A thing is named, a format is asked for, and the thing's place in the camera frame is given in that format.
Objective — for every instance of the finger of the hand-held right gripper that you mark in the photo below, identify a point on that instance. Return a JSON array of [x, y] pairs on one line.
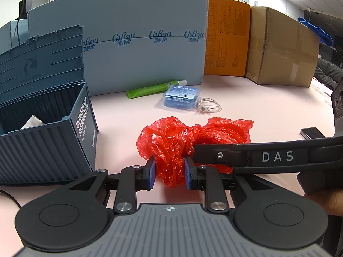
[[214, 154]]

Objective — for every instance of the dark blue plastic storage box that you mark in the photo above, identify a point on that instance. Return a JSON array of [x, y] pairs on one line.
[[40, 139]]

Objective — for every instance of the brown cardboard box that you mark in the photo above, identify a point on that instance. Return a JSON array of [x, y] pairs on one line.
[[284, 48]]

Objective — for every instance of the orange printed box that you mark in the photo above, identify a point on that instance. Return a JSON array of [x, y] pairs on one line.
[[227, 37]]

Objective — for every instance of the person's right hand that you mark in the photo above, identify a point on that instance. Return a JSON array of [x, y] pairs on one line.
[[321, 192]]

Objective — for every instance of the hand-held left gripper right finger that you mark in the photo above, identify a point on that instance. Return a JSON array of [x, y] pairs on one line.
[[188, 174]]

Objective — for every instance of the light grey cloth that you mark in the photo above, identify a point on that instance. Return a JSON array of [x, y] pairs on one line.
[[32, 122]]

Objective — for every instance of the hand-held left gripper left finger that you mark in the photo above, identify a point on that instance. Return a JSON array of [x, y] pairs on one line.
[[151, 171]]

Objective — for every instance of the grey-blue printed cardboard box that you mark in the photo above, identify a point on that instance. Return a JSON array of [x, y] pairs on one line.
[[147, 64]]

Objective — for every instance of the red plastic bag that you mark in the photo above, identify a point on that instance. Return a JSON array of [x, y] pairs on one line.
[[168, 144]]

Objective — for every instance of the white paper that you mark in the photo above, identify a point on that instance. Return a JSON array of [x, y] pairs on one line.
[[323, 91]]

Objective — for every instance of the black phone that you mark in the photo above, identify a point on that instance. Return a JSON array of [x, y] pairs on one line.
[[312, 133]]

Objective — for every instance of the green tube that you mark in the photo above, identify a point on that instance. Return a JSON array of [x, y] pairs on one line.
[[152, 89]]

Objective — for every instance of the blue transparent plastic case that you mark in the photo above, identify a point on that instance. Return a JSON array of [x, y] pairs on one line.
[[182, 97]]

